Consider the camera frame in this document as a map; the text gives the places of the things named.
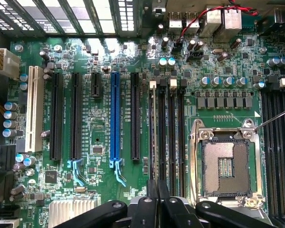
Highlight white expansion slot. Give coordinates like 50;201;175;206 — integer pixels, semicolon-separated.
25;65;45;153

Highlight black RAM slot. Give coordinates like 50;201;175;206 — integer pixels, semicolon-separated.
278;77;285;228
168;78;179;198
267;76;279;226
157;78;168;182
260;87;269;214
178;78;188;199

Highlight long black expansion slot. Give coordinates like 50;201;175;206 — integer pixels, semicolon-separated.
49;72;64;162
130;72;141;162
66;72;84;187

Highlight open grey PC case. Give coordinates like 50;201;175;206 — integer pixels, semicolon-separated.
0;0;285;228

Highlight silver finned heatsink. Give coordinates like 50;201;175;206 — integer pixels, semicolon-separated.
48;199;98;228

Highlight thin metal locking lever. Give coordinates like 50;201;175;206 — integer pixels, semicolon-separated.
254;105;285;131
189;118;205;203

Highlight blue expansion slot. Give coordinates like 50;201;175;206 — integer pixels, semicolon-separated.
109;70;128;188

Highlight white power connector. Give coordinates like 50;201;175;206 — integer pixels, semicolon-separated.
0;47;21;79

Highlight CPU socket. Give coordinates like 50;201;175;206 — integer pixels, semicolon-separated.
200;138;252;198

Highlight short black expansion slot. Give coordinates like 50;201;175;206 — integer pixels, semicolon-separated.
90;72;103;98

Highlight thin RAM memory stick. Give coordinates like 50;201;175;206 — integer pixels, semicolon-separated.
149;80;158;182

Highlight red black twisted wire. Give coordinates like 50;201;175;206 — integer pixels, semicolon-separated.
178;0;260;47

